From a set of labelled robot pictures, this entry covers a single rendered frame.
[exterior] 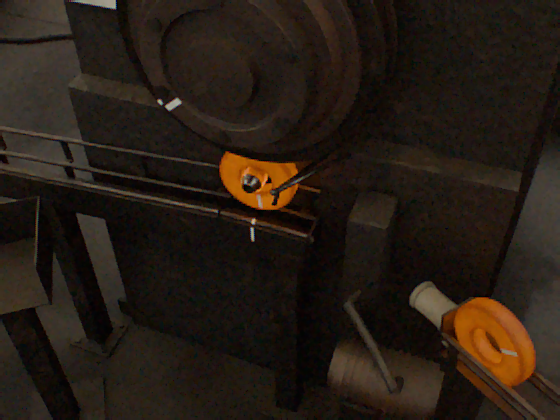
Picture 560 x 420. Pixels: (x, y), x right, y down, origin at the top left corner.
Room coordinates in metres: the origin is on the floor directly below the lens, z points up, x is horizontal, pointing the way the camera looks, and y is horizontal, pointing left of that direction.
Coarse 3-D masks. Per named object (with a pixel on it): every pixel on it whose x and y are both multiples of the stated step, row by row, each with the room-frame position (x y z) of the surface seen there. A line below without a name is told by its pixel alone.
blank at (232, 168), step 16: (224, 160) 0.97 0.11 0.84; (240, 160) 0.96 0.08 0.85; (256, 160) 0.95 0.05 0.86; (224, 176) 0.97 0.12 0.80; (240, 176) 0.96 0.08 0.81; (272, 176) 0.94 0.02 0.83; (288, 176) 0.93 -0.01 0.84; (240, 192) 0.96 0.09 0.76; (256, 192) 0.95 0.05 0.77; (288, 192) 0.93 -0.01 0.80; (272, 208) 0.94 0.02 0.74
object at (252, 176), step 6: (252, 168) 0.95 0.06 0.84; (258, 168) 0.95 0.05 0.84; (246, 174) 0.94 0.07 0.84; (252, 174) 0.93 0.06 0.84; (258, 174) 0.94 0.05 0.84; (264, 174) 0.94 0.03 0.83; (246, 180) 0.92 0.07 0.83; (252, 180) 0.92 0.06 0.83; (258, 180) 0.92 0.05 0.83; (264, 180) 0.94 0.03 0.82; (246, 186) 0.92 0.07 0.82; (252, 186) 0.91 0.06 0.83; (258, 186) 0.92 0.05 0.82; (246, 192) 0.92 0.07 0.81; (252, 192) 0.91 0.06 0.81
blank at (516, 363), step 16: (464, 304) 0.69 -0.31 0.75; (480, 304) 0.67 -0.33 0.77; (496, 304) 0.66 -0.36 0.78; (464, 320) 0.68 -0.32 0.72; (480, 320) 0.65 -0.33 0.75; (496, 320) 0.63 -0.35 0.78; (512, 320) 0.63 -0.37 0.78; (464, 336) 0.67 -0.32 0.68; (480, 336) 0.66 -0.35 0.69; (496, 336) 0.62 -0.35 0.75; (512, 336) 0.60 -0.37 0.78; (528, 336) 0.60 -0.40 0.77; (480, 352) 0.64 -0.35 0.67; (496, 352) 0.64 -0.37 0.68; (512, 352) 0.59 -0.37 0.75; (528, 352) 0.58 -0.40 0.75; (496, 368) 0.60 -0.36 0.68; (512, 368) 0.58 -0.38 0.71; (528, 368) 0.57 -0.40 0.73; (512, 384) 0.57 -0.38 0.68
